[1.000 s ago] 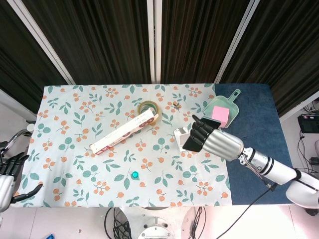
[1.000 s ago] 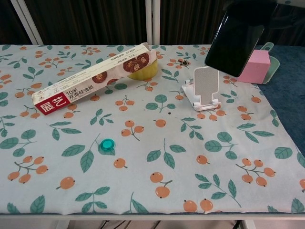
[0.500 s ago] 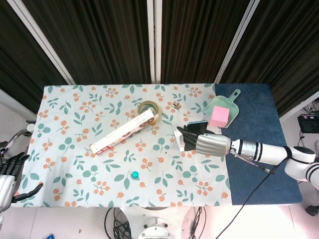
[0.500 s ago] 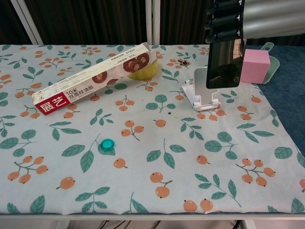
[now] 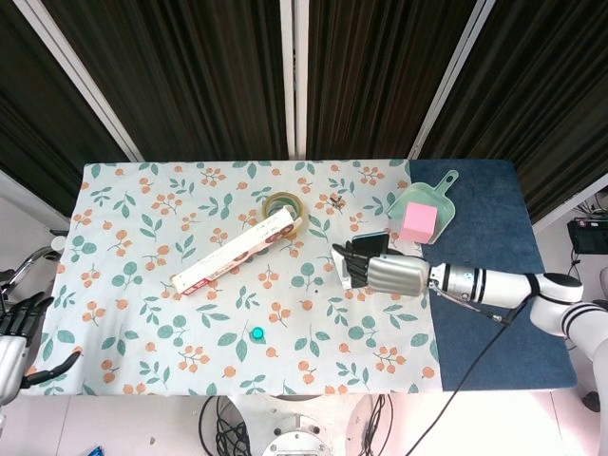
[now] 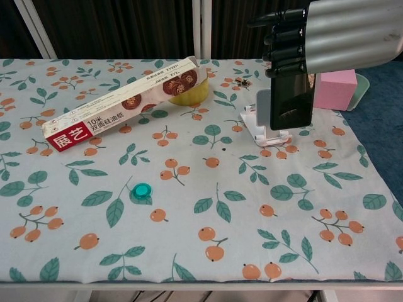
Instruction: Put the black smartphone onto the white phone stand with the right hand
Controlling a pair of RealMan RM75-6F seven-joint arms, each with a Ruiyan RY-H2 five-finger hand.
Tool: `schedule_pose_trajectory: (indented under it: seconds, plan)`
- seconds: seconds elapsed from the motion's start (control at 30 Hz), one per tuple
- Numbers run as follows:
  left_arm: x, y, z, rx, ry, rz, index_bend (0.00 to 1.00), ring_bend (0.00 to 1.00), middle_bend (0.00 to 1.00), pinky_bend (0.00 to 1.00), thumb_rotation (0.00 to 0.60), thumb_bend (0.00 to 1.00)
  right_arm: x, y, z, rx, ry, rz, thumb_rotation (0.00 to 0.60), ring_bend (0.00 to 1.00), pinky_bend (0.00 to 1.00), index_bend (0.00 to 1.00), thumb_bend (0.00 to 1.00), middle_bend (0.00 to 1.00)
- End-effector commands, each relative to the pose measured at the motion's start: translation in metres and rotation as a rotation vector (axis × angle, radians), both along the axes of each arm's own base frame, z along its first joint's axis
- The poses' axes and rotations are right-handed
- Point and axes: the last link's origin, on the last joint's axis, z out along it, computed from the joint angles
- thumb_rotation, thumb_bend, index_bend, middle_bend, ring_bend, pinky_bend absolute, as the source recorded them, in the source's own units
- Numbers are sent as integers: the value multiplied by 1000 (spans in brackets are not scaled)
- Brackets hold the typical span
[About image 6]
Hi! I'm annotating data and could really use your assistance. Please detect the dark blue table mat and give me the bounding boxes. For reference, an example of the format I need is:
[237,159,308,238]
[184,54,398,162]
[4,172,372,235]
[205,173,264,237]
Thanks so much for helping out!
[341,53,403,204]

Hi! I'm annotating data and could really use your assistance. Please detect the black smartphone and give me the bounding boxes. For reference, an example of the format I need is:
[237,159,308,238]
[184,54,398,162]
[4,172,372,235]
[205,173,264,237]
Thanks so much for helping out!
[270,72,316,131]

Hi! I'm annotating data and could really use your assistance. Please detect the long baking paper box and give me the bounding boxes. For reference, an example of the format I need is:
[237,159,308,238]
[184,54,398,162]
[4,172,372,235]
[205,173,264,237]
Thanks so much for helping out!
[41,55,200,154]

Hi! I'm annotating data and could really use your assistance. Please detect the small teal round cap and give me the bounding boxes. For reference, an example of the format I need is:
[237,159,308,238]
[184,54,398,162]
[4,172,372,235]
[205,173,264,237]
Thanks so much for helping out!
[130,183,153,201]

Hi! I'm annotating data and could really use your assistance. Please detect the yellowish clear tape roll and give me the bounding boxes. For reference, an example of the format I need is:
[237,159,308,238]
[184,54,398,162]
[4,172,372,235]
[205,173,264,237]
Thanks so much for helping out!
[167,67,210,106]

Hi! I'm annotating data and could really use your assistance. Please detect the pink foam cube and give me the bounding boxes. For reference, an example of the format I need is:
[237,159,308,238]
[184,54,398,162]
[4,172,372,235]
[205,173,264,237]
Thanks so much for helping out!
[314,69,358,111]

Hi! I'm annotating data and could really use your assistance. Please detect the white vertical frame post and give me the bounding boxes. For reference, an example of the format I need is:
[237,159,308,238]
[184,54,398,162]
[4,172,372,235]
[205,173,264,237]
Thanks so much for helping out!
[191,0,213,60]

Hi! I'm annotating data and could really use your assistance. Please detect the right black-fingered robot hand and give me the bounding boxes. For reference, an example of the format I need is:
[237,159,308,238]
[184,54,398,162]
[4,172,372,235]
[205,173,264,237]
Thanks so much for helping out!
[246,0,403,80]

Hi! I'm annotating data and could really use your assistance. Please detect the mint green plastic dustpan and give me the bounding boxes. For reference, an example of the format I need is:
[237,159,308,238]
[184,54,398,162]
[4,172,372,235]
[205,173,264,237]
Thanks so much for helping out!
[344,74,371,112]

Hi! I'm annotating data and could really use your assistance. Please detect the white slanted frame post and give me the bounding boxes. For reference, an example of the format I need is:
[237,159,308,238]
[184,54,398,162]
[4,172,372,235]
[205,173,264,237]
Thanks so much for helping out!
[13,0,58,60]

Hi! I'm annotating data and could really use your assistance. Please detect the white phone stand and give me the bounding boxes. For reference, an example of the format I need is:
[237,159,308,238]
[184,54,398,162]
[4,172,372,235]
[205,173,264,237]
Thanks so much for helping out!
[239,89,293,147]

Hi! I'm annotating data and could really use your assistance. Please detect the floral leaf print tablecloth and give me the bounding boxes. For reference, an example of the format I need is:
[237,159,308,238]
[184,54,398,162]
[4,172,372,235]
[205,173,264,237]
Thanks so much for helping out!
[0,58,403,284]

